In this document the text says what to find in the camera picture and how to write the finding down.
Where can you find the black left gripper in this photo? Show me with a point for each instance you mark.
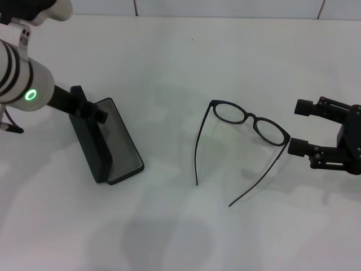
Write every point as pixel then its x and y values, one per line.
pixel 73 103

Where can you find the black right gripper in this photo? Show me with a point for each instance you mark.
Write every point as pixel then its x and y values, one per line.
pixel 355 141

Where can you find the black glasses case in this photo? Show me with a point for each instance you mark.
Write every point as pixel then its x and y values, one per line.
pixel 97 161

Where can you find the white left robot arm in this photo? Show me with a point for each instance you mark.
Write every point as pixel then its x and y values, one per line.
pixel 36 82

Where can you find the black glasses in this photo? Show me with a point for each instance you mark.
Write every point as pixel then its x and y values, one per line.
pixel 284 142

